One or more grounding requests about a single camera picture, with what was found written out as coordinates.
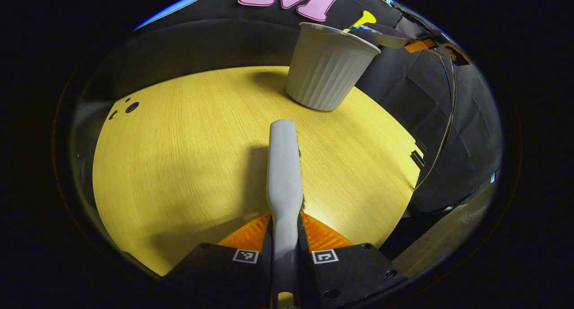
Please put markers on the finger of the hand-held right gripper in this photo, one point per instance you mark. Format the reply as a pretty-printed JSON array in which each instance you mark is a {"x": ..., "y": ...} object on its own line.
[
  {"x": 456, "y": 53},
  {"x": 421, "y": 45}
]

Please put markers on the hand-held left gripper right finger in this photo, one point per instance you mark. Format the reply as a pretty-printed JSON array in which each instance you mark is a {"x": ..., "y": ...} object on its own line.
[{"x": 350, "y": 273}]

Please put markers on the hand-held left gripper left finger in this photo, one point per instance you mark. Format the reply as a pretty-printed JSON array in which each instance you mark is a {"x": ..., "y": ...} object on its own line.
[{"x": 224, "y": 277}]

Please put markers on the grey dustpan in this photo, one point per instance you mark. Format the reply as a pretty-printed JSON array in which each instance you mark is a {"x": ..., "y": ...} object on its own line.
[{"x": 392, "y": 34}]

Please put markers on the dark blue paper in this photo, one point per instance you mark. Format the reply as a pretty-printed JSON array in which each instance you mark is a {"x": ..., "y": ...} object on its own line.
[{"x": 370, "y": 28}]

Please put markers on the white ribbed garbage bin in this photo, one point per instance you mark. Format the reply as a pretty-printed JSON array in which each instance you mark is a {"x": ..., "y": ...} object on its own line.
[{"x": 327, "y": 71}]

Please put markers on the small grey broom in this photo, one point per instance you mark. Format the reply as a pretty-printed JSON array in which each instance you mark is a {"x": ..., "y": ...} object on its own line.
[{"x": 283, "y": 165}]

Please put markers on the black backdrop cloth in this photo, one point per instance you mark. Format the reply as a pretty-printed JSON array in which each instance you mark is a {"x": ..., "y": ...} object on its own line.
[{"x": 448, "y": 129}]

